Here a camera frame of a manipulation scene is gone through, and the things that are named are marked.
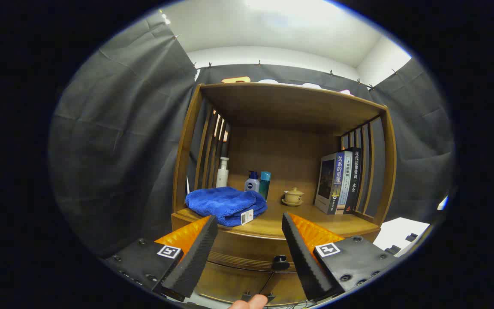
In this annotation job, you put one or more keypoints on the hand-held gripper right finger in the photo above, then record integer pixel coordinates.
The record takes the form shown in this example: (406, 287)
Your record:
(300, 253)

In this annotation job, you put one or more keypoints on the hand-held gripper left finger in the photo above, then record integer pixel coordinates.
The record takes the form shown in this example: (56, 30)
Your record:
(195, 253)

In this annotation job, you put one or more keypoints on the wooden drawer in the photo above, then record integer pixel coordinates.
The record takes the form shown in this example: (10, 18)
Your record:
(251, 249)

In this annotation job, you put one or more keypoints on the wooden countertop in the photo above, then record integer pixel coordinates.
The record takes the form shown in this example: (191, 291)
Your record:
(298, 214)

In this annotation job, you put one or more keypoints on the wooden cabinet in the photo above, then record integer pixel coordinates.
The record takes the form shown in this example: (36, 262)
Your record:
(290, 107)

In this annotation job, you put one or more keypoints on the blue folded towel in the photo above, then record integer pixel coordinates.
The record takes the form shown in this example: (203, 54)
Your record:
(221, 204)

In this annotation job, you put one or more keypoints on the beige lidded teacup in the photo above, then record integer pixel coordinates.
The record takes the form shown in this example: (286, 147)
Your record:
(293, 197)

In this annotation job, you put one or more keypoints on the dark cover blue spine book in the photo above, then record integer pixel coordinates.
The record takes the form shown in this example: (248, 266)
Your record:
(327, 184)

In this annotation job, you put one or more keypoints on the teal bottle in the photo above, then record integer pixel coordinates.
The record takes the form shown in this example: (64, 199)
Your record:
(265, 184)

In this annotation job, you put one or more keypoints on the white pump bottle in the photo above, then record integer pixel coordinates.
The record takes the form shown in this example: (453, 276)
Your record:
(222, 176)

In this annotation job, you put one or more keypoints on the white blue-capped lotion bottle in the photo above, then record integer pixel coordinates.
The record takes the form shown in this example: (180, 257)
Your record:
(252, 185)

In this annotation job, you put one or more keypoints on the light blue spine book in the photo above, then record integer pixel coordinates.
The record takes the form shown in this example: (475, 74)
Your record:
(346, 180)

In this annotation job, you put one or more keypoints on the black spine book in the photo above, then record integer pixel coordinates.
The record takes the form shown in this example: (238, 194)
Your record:
(355, 180)

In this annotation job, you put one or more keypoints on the white side unit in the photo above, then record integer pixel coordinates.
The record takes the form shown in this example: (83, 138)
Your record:
(397, 231)

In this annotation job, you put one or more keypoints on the black backdrop cloth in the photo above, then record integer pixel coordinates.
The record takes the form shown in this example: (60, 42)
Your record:
(114, 141)

